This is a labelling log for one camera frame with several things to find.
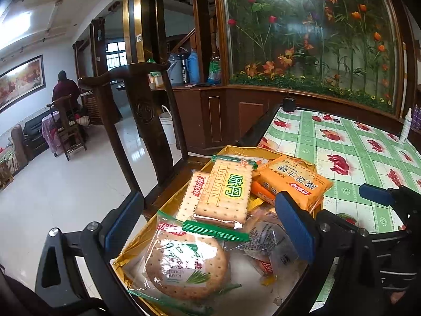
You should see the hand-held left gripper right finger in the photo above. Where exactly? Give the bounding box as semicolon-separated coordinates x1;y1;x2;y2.
274;191;386;316

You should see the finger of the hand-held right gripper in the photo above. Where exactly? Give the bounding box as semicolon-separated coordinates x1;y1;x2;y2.
358;184;409;207
317;209;407;243

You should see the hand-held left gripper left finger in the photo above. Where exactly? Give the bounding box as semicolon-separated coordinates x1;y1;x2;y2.
34;190;149;316

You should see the white foam box yellow tape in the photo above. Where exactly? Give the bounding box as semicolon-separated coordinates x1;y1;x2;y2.
110;145;327;316

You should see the clear grey snack packet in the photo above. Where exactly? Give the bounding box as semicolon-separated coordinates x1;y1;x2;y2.
237;209;298;271

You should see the solid orange cracker packet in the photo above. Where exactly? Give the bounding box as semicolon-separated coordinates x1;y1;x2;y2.
256;157;334;212

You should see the yellow-edged square cracker packet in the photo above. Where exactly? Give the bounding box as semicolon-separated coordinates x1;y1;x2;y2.
176;169;212;223

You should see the round cracker packet chive label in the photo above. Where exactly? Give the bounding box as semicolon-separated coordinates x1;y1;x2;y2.
127;210;243;315

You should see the green-edged square cracker packet yellow label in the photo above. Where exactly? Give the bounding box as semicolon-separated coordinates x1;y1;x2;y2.
182;156;259;243

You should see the white spray bottle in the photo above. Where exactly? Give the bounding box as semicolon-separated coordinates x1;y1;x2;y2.
399;108;414;144

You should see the slatted wooden chair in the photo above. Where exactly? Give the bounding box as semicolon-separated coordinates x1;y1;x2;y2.
46;95;88;161

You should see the white plastic bucket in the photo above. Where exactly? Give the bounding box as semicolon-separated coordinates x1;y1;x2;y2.
159;105;178;146

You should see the dark wooden chair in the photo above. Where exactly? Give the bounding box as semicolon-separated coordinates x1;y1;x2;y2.
79;62;190;212

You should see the black sofa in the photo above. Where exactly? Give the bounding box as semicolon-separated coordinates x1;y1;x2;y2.
23;110;51;162

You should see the brown armchair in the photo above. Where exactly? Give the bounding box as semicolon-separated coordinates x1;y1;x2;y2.
10;125;31;169

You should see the floral cloth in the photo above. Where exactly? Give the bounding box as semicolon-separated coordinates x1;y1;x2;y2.
0;146;16;185

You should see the brown wooden sideboard cabinet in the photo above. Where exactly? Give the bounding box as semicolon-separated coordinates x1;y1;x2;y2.
154;84;402;156

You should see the grey thermos jug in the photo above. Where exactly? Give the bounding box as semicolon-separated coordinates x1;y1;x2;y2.
168;53;185;85

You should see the dark thermos flask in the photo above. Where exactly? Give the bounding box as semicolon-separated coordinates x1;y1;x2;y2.
179;49;192;85

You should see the blue thermos flask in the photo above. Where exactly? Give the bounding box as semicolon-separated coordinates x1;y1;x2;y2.
188;49;201;85

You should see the green white plastic bag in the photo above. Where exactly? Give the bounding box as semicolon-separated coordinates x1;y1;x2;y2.
207;57;223;85

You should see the ceiling light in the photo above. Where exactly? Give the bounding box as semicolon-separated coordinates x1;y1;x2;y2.
0;11;32;37

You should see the framed wall painting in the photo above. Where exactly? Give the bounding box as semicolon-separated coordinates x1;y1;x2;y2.
0;54;45;111

